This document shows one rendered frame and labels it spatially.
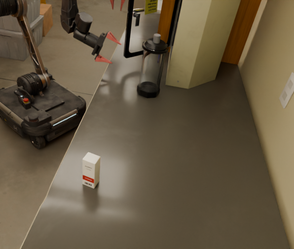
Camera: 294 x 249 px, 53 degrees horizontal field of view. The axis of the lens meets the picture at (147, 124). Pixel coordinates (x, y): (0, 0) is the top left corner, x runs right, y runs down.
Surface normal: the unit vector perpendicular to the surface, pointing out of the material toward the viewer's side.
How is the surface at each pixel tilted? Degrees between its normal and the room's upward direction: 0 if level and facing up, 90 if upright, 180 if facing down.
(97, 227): 0
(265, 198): 0
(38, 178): 0
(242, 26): 90
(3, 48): 95
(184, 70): 90
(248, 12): 90
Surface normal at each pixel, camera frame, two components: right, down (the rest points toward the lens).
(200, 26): -0.11, 0.62
